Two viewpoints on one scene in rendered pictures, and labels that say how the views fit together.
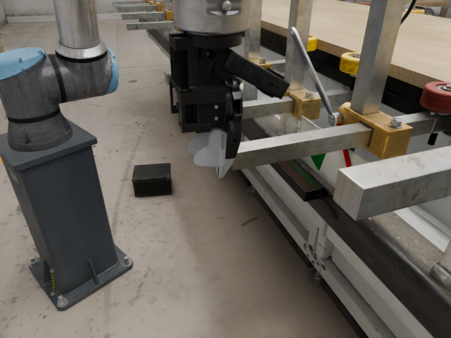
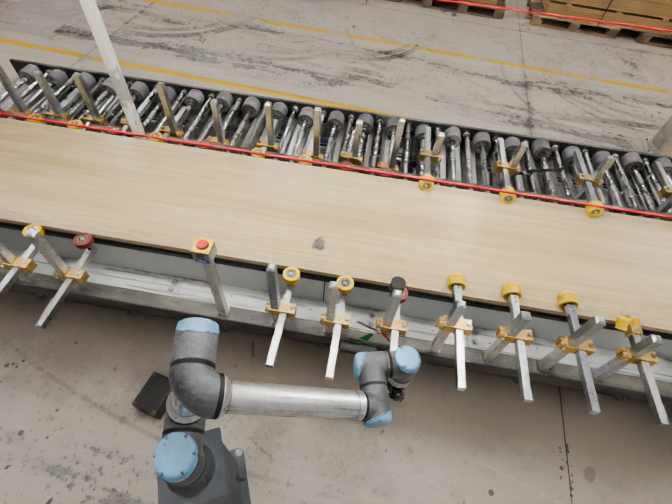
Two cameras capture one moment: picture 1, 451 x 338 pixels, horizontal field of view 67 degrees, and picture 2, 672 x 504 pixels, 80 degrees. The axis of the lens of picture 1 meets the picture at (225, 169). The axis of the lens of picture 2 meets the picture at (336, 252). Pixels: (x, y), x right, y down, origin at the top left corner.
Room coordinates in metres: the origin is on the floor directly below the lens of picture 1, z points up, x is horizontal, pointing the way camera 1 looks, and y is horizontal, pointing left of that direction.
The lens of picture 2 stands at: (0.47, 0.62, 2.43)
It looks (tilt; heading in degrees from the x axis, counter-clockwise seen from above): 53 degrees down; 294
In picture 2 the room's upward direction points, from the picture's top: 6 degrees clockwise
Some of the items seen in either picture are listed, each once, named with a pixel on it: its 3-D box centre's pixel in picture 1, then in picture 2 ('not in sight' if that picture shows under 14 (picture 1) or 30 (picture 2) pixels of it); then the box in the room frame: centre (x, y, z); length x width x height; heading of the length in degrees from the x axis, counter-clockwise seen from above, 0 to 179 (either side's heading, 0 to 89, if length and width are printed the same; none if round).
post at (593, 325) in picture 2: not in sight; (567, 346); (-0.13, -0.50, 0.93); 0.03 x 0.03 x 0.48; 20
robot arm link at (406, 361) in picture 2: not in sight; (403, 364); (0.45, 0.01, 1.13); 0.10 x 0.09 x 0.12; 34
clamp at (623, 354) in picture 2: not in sight; (636, 356); (-0.38, -0.59, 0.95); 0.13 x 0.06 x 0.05; 20
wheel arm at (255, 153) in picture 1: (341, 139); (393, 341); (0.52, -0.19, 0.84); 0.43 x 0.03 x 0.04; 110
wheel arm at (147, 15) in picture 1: (160, 15); (14, 273); (2.17, 0.38, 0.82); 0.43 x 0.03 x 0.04; 110
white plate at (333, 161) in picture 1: (331, 161); (375, 338); (0.60, -0.21, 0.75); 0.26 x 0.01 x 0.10; 20
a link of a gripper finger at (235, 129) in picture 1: (229, 127); not in sight; (0.43, 0.00, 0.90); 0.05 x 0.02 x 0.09; 19
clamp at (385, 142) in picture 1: (370, 127); (391, 325); (0.56, -0.26, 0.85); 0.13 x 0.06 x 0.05; 20
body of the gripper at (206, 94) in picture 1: (207, 80); (395, 384); (0.44, 0.02, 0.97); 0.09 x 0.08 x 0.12; 109
